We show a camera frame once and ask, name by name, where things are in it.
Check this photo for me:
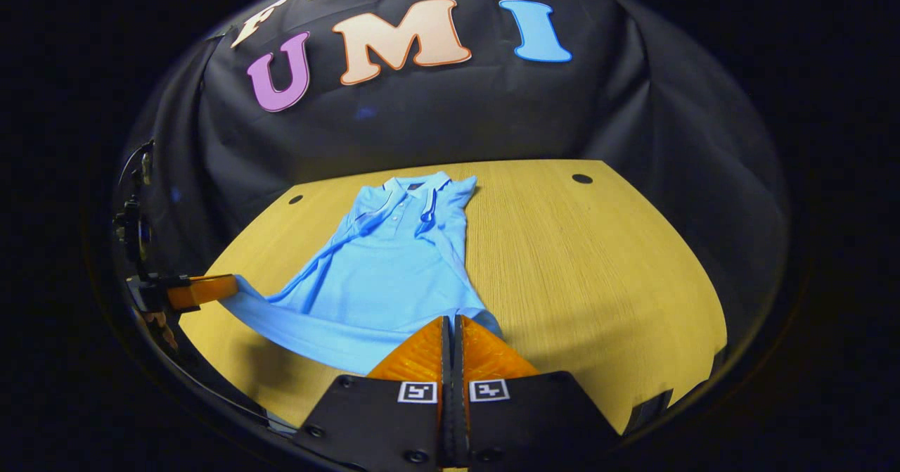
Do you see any black backdrop cloth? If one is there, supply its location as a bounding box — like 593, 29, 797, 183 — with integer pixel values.
116, 0, 788, 360

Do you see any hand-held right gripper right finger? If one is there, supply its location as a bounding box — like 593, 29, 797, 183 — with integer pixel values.
454, 314, 622, 470

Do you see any light blue T-shirt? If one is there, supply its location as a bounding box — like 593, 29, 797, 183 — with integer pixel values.
219, 171, 503, 376

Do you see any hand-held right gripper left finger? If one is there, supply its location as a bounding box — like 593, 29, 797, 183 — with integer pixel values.
291, 315, 451, 470

